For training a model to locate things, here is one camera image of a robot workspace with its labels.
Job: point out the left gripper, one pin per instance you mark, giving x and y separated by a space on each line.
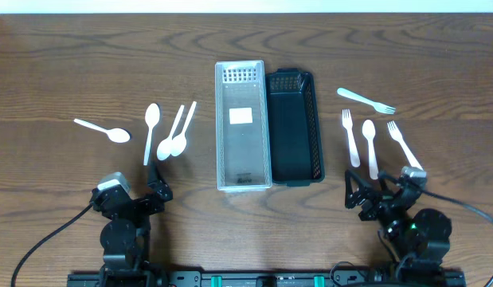
140 202

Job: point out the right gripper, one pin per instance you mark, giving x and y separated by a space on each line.
373 200

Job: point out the white spoon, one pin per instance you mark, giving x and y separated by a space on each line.
180 141
116 135
164 148
368 131

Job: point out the white fork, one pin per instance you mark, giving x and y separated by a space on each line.
347 123
397 136

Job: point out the pale green plastic fork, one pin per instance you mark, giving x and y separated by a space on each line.
378 107

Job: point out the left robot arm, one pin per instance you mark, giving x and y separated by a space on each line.
126 238

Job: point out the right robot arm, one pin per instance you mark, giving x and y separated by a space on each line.
418 243

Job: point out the white spoon bowl up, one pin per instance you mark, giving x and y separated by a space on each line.
152 117

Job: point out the black plastic basket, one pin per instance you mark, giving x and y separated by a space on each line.
294 131

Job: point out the clear plastic basket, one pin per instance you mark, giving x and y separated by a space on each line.
242 150

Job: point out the white label in basket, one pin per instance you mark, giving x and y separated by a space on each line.
240 116

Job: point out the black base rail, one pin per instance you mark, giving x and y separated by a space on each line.
344 277

